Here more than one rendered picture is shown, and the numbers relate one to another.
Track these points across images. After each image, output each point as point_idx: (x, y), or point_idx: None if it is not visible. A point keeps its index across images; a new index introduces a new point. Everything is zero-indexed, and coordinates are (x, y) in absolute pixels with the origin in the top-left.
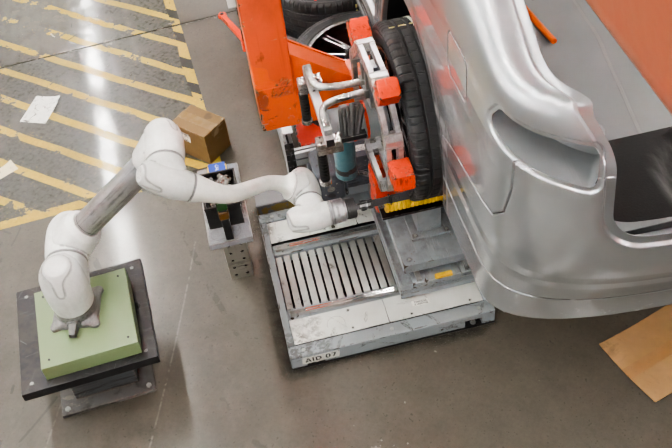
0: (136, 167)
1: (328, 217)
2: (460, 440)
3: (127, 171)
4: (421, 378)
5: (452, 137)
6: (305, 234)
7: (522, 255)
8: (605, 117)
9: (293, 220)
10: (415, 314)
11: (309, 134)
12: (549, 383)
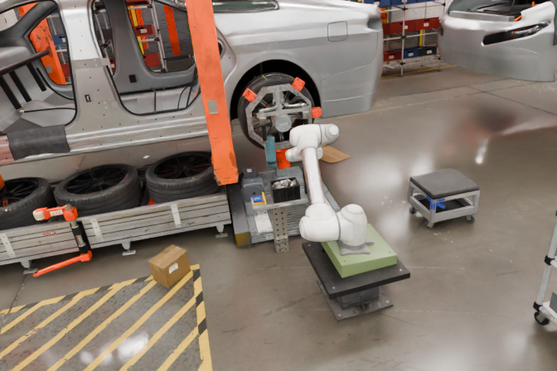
0: (316, 146)
1: None
2: (373, 187)
3: (313, 153)
4: (346, 195)
5: (333, 69)
6: (268, 220)
7: (380, 69)
8: None
9: (321, 150)
10: None
11: None
12: (346, 172)
